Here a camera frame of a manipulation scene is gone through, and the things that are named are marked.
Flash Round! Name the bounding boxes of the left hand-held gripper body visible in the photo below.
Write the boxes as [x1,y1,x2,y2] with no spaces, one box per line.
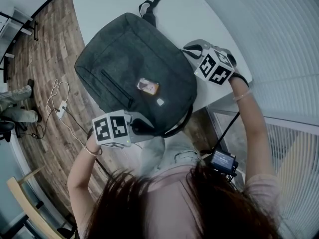
[91,109,135,149]

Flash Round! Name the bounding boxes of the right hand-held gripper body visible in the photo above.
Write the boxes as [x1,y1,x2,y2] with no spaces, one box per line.
[193,42,238,86]

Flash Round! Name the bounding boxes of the dark grey backpack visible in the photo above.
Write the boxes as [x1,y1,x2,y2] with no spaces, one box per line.
[74,0,199,138]

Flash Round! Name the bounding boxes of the person's right forearm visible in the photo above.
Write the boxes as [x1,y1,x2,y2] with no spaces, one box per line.
[228,70,277,184]

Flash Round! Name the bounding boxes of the person's left forearm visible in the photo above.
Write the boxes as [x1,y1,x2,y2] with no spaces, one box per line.
[67,133,110,234]

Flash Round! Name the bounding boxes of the person's light jeans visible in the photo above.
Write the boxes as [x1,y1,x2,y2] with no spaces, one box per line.
[139,133,202,175]

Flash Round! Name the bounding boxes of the thin left wrist bangle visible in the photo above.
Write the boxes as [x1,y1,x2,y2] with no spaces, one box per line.
[83,143,103,157]

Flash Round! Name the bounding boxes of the small colourful card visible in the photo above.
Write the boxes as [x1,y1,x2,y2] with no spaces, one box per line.
[137,77,160,96]

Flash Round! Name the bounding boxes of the person's pale pink shirt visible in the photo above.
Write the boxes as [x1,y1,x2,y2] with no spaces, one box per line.
[77,164,282,239]

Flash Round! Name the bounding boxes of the white window blinds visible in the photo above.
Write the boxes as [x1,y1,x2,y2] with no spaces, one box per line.
[211,0,319,239]

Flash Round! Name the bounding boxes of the whiteboard stand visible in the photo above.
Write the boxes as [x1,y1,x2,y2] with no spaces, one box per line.
[0,7,40,42]

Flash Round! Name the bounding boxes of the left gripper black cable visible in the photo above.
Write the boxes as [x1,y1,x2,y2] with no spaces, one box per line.
[94,157,112,178]

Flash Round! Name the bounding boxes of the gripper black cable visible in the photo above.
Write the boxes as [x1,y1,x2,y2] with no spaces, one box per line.
[215,73,250,149]
[94,157,112,178]

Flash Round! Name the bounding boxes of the pale right wrist bracelet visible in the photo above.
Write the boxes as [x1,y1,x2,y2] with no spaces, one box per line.
[233,90,252,102]

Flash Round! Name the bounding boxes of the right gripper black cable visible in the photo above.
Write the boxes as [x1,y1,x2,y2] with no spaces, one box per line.
[215,73,250,149]

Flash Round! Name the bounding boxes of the thin black floor cable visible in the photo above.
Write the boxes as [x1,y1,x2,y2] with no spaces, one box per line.
[31,106,90,139]

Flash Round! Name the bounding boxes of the white power strip with cable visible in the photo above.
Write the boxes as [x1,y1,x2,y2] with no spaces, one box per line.
[46,79,88,146]

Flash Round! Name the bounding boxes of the black waist recorder box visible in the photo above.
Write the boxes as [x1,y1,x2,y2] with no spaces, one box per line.
[210,150,239,176]

